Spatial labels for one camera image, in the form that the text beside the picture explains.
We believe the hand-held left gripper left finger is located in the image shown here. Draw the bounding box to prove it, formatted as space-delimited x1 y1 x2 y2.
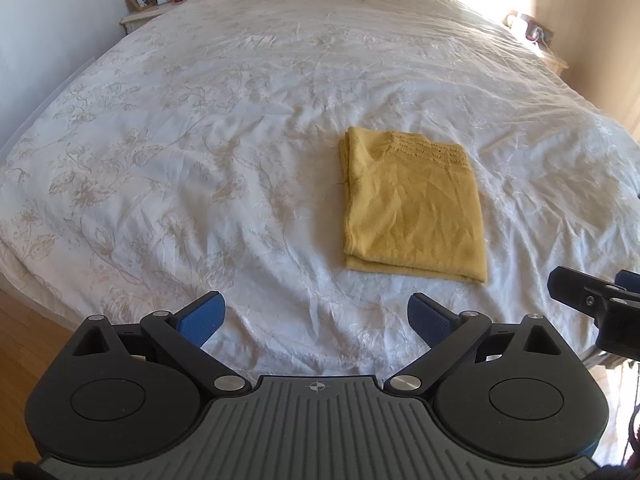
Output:
67 291 251 395

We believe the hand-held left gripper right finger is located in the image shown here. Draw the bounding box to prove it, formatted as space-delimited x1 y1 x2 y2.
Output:
384 292 569 395

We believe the yellow knit sweater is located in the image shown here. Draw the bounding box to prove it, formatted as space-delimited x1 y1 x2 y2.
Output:
338 127 488 284

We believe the white floral bedspread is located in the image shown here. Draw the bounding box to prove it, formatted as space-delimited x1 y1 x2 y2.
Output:
0 0 640 376

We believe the light wooden nightstand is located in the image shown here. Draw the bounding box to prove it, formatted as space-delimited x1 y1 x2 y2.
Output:
534 35 571 77

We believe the right wooden nightstand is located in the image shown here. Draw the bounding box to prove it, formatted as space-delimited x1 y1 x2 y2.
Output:
505 12 556 44

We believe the cream wooden nightstand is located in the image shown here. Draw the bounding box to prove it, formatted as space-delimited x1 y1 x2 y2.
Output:
119 0 202 37

